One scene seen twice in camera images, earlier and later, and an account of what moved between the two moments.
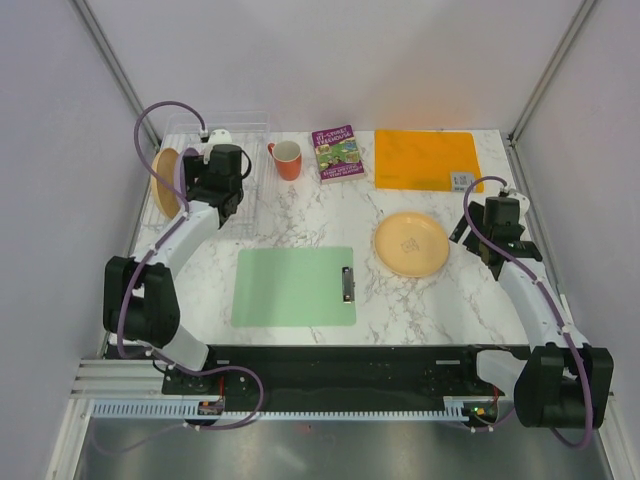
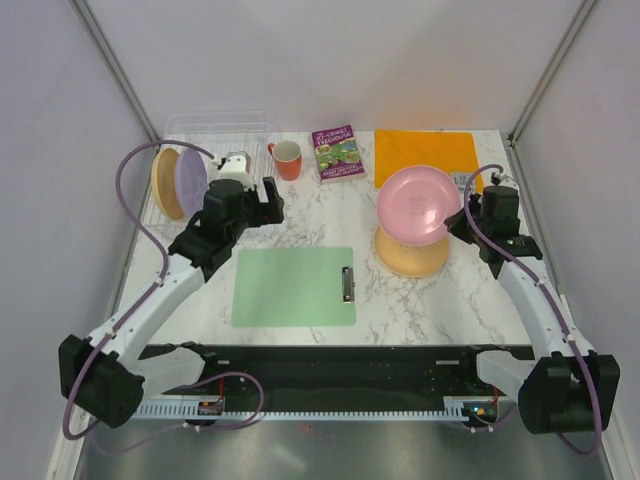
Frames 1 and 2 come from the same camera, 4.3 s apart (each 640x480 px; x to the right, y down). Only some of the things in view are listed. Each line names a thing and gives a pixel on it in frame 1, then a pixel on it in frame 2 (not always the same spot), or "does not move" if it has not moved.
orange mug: x=288 y=158 does not move
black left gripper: x=195 y=168 -> x=265 y=212
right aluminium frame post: x=513 y=153 does not move
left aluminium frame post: x=117 y=70 does not move
